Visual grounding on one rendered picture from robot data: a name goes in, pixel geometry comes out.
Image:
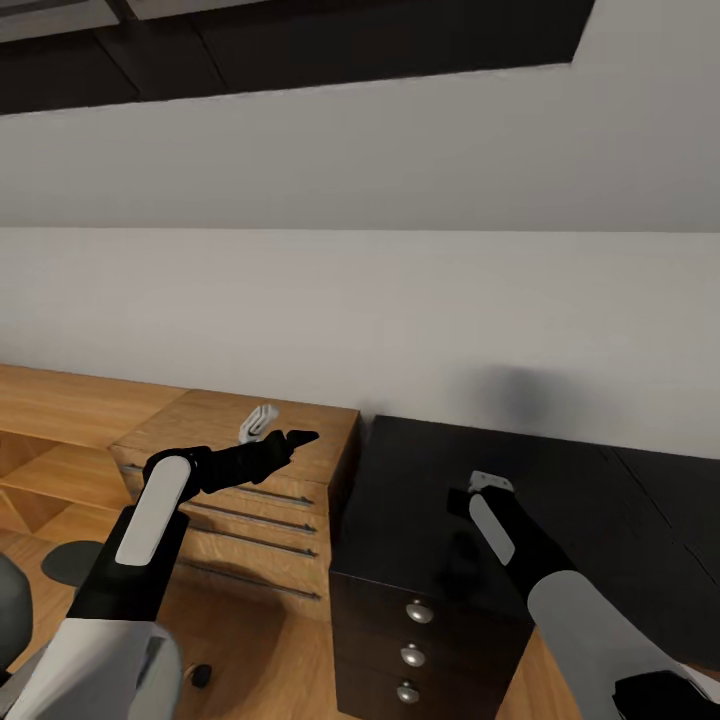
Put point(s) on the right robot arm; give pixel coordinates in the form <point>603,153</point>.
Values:
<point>612,670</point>

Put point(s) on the swivel chair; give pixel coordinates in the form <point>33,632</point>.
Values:
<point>159,689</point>

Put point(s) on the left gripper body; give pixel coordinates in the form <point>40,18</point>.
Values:
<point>261,459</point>

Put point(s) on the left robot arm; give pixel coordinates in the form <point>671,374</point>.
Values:
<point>92,665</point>

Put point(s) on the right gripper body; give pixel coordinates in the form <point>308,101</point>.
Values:
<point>457,502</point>

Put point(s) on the fixed window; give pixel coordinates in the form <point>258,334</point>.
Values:
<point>69,54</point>

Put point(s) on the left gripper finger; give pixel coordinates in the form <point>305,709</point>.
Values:
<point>296,438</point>

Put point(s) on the desk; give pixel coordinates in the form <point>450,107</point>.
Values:
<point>643,527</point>

